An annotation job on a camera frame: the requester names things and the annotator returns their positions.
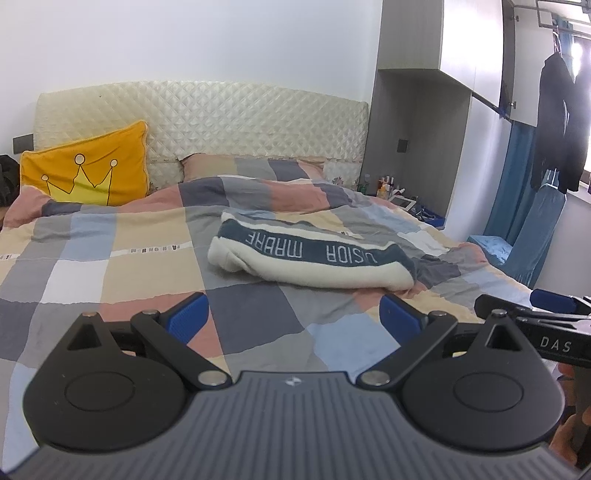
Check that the white framed tablet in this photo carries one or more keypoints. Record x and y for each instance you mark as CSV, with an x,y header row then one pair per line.
x,y
402,202

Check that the patchwork duvet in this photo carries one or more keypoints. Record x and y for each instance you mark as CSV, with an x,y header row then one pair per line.
x,y
138,267

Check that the green bottle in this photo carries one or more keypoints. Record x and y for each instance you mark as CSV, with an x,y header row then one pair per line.
x,y
363,185

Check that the floral pillow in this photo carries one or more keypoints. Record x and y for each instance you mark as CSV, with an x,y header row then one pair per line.
x,y
341,173

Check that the dark cabinet switch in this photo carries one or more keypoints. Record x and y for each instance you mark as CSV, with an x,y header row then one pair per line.
x,y
402,145

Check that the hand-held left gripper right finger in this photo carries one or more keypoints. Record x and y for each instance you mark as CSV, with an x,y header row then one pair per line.
x,y
397,316

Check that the black hanging jacket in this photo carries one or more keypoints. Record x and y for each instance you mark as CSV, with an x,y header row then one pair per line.
x,y
556,124

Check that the grey wardrobe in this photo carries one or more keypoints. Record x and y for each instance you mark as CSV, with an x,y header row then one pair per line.
x,y
415,69

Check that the cluttered nightstand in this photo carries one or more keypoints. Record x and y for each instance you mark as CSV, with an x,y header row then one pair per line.
x,y
429,217

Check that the yellow crown pillow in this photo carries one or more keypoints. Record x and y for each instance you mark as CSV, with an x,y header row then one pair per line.
x,y
92,175

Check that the blue curtain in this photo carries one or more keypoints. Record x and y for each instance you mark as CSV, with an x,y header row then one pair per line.
x,y
512,184
540,230

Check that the cream quilted headboard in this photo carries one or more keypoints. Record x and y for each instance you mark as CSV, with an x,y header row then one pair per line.
x,y
231,120

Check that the person's right hand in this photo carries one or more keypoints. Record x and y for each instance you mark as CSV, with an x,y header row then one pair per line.
x,y
564,438

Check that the bright window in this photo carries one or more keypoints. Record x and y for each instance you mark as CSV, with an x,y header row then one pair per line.
x,y
582,92

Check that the patchwork pillow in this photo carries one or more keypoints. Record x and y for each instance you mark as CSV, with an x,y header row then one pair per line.
x,y
240,166

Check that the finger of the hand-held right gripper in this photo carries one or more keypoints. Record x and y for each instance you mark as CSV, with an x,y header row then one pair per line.
x,y
554,300
531,310

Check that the cream knitted sweater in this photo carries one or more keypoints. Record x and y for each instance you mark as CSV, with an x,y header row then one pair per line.
x,y
300,272

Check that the dark wall switch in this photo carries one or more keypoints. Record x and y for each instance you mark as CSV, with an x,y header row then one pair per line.
x,y
23,144

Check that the metal clothes rail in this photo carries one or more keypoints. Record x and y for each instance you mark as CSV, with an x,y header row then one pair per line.
x,y
491,106

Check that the row of cosmetic bottles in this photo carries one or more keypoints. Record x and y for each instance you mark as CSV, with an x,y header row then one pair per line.
x,y
388,187

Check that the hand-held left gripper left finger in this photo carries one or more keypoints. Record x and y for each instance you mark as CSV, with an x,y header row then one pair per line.
x,y
189,314

